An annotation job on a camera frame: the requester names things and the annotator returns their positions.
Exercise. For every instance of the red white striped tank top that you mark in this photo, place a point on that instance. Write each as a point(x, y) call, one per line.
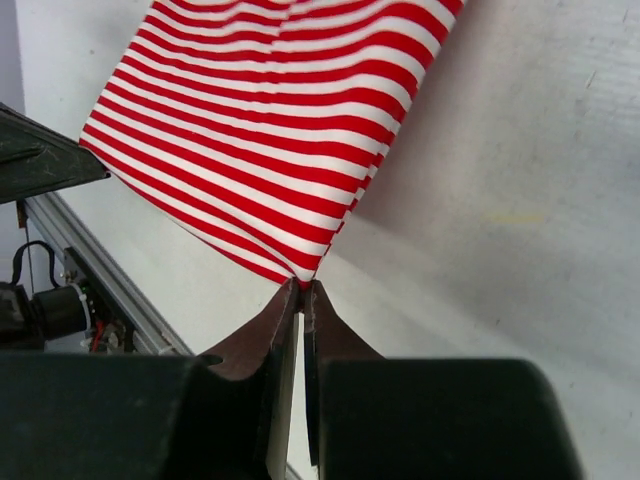
point(258, 125)

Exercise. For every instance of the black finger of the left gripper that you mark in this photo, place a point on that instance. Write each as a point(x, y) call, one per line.
point(36, 159)

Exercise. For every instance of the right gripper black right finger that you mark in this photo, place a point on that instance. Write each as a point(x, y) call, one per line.
point(370, 417)

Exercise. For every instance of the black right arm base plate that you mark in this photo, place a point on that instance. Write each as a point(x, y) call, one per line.
point(76, 303)

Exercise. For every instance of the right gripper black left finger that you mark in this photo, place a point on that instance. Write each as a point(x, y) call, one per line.
point(223, 414)

